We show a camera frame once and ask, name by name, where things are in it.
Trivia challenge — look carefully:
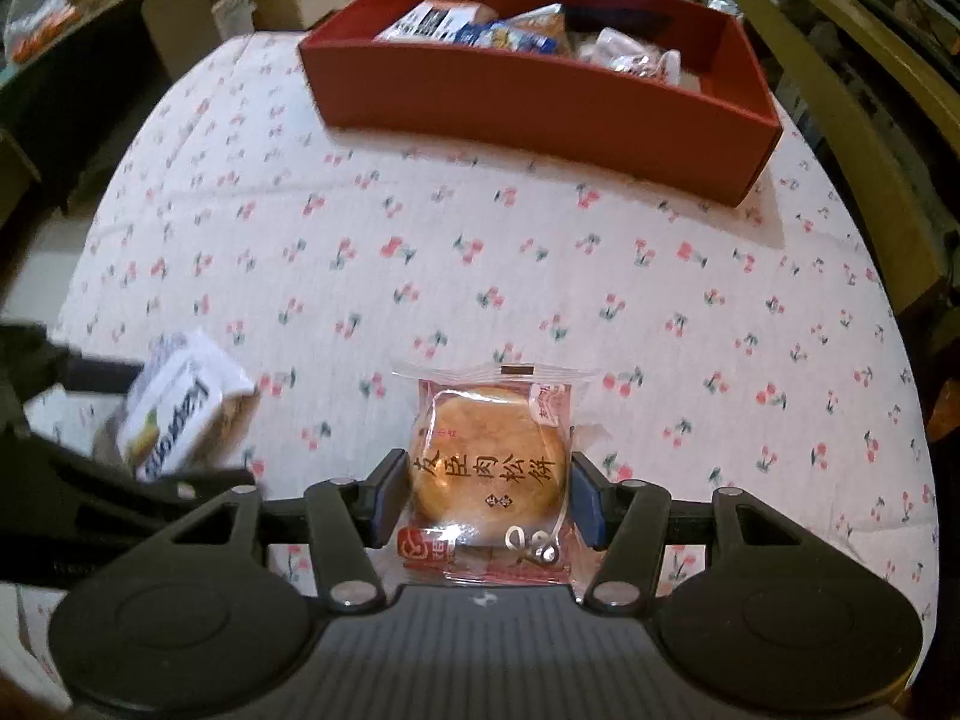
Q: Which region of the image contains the wooden television cabinet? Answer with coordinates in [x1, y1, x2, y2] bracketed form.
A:
[688, 0, 960, 320]

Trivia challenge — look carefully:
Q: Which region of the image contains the clear bag of oranges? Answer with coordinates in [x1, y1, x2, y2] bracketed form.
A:
[3, 0, 85, 66]

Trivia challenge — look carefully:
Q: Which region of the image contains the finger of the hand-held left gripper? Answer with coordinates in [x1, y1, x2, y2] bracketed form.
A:
[0, 321, 145, 422]
[0, 426, 261, 545]

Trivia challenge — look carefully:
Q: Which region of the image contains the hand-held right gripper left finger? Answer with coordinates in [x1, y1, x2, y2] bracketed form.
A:
[154, 448, 410, 612]

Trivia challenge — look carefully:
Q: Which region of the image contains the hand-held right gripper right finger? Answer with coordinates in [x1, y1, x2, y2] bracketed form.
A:
[571, 452, 822, 614]

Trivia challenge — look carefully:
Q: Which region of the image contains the cherry print tablecloth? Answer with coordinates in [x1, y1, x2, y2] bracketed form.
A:
[13, 33, 943, 695]

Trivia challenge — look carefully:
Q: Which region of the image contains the round pastry packet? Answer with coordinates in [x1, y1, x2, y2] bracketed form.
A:
[389, 362, 605, 587]

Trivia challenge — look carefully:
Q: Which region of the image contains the black and white snack packet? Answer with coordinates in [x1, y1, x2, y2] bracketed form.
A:
[373, 0, 482, 44]

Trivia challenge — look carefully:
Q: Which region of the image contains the clear pastry packet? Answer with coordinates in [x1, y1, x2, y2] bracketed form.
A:
[576, 27, 685, 85]

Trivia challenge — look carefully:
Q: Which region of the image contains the dark top coffee table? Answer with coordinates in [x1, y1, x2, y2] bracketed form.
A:
[0, 0, 226, 188]

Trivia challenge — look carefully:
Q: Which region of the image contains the red cardboard box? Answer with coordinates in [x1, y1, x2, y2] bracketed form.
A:
[297, 0, 785, 209]

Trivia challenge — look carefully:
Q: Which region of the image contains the blue snack packet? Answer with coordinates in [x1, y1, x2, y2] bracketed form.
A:
[456, 13, 572, 56]

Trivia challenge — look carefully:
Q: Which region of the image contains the white storage bin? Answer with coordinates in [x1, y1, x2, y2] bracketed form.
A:
[209, 0, 257, 36]

